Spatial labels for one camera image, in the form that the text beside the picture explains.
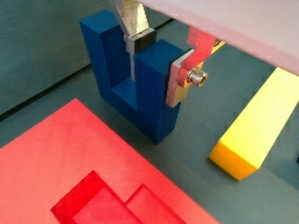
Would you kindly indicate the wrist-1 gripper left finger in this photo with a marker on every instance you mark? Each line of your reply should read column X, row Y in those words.
column 139, row 34

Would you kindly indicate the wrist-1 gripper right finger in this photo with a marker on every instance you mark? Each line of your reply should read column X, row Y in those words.
column 186, row 69

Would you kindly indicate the blue U-shaped block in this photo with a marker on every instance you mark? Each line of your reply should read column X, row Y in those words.
column 131, row 81

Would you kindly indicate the red board with cutouts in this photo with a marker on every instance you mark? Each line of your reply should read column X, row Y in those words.
column 69, row 172

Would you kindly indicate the yellow long block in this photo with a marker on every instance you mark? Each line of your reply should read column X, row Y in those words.
column 242, row 148

